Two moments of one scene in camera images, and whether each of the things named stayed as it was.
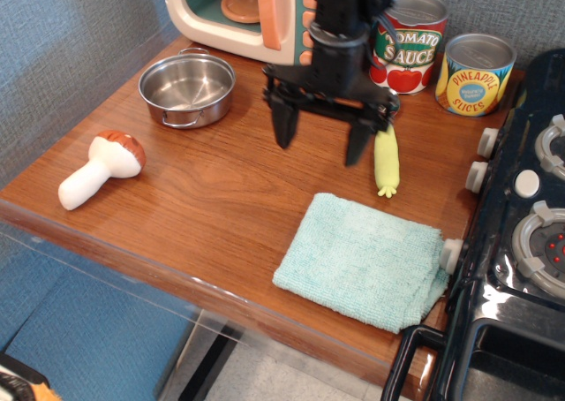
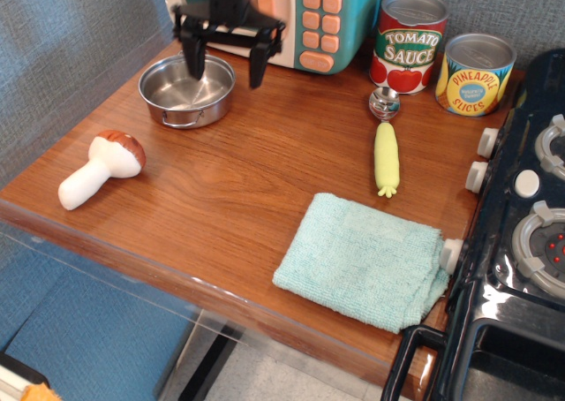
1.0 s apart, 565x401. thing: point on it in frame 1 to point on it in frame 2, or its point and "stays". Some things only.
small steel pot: x=192 y=89 stays
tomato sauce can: x=409 y=41 stays
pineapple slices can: x=473 y=75 stays
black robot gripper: x=335 y=82 to x=227 y=21
